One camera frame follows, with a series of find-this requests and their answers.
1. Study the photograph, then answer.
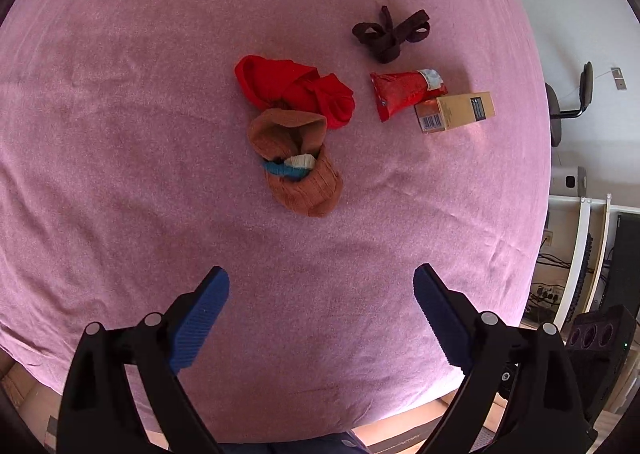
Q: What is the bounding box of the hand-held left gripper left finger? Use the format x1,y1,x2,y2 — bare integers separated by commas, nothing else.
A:
57,265,231,454

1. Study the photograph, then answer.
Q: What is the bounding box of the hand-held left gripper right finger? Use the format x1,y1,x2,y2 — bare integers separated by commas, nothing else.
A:
413,263,598,454

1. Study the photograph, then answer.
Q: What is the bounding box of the white power strip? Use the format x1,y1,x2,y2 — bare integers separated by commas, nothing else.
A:
529,283,566,308

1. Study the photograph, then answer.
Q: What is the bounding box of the black computer tower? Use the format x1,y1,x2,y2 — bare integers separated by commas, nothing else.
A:
600,213,640,320

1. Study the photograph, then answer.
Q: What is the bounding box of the white desk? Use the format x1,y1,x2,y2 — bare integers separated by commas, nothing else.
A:
547,191,640,330

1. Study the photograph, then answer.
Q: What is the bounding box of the bed with pink sheet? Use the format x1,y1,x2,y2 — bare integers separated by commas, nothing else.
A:
0,0,553,440

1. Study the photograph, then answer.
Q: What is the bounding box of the light brown ribbed sock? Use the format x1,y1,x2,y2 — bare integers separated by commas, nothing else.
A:
247,108,345,218

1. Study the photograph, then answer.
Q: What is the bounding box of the white air purifier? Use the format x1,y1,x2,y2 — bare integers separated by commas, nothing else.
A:
550,165,588,197

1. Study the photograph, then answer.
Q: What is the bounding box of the gold cardboard box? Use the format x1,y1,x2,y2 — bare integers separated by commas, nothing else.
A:
414,91,497,135

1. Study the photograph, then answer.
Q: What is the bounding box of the red foil snack packet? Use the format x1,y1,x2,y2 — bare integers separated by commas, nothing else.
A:
370,68,448,123

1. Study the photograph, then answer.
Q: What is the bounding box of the black office chair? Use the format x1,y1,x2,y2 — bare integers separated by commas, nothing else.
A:
544,61,595,149

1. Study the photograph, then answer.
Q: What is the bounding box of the red sock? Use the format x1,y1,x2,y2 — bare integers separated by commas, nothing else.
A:
235,55,357,130

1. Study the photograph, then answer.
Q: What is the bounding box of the tangle of cables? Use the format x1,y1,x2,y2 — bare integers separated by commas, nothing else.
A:
534,251,573,272

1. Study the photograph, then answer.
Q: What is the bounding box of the dark brown strap bow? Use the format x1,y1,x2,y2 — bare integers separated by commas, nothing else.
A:
351,6,432,62

